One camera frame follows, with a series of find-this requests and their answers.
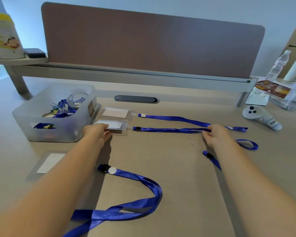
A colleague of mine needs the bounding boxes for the small white tissue box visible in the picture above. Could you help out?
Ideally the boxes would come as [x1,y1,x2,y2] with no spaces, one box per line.
[245,87,271,106]

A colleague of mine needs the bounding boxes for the brown snack packet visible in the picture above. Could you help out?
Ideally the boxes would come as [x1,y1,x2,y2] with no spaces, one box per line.
[256,80,291,98]

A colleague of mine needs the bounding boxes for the clear water bottle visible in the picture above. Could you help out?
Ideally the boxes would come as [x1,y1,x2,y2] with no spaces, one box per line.
[266,50,292,81]

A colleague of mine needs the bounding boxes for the person's left hand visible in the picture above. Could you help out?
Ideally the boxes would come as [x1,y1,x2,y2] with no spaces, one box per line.
[83,123,112,149]

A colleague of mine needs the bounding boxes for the clear plastic card holder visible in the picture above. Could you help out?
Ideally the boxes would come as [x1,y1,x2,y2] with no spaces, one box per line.
[98,107,134,119]
[25,150,70,182]
[92,119,133,137]

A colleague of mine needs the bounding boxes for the person's right hand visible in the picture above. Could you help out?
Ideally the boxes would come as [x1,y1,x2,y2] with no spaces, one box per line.
[201,124,235,150]

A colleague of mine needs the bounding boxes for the white paper roll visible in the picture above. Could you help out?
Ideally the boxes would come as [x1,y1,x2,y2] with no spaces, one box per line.
[283,58,296,82]

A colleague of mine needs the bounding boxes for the colourful binder clips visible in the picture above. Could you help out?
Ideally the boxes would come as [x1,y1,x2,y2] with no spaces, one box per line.
[42,102,60,118]

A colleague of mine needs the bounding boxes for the yellow lid wipes canister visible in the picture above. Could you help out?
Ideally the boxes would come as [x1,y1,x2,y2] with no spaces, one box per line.
[0,12,26,60]

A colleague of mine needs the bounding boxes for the small black case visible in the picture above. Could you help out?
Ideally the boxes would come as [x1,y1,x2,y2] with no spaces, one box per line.
[24,48,48,59]

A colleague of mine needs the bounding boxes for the blue lanyard with black clip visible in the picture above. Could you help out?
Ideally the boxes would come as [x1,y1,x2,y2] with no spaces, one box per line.
[63,163,163,237]

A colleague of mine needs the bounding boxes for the bundle of blue lanyards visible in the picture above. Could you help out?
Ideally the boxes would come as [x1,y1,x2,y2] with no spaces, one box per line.
[34,98,77,130]

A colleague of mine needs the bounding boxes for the brown desk divider panel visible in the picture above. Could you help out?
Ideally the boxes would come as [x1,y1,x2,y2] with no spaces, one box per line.
[41,2,266,79]

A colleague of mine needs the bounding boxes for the person's right forearm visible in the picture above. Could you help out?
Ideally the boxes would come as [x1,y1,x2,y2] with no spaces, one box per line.
[213,140,296,237]

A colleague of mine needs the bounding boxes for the white handheld controller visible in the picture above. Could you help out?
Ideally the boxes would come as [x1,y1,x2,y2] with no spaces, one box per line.
[242,105,283,131]

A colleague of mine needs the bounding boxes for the grey desk shelf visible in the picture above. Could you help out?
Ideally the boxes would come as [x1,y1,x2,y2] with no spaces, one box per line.
[0,56,259,108]

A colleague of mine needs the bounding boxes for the black desk cable grommet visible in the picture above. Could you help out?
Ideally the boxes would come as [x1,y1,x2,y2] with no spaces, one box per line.
[114,95,160,104]

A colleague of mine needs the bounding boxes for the person's left forearm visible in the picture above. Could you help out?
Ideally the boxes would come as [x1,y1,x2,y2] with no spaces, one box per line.
[0,138,107,237]

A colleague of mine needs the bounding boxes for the blue lanyard with white sleeve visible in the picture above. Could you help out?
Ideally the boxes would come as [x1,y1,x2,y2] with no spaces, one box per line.
[137,113,249,133]

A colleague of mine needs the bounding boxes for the clear round jar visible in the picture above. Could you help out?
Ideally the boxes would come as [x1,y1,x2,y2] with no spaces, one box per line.
[66,90,88,108]

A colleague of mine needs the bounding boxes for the clear plastic storage bin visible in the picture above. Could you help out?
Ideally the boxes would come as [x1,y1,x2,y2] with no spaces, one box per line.
[12,83,102,143]

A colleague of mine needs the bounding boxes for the blue lanyard with clear strap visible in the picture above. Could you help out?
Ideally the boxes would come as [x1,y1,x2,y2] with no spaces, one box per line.
[190,141,223,171]
[132,125,259,151]

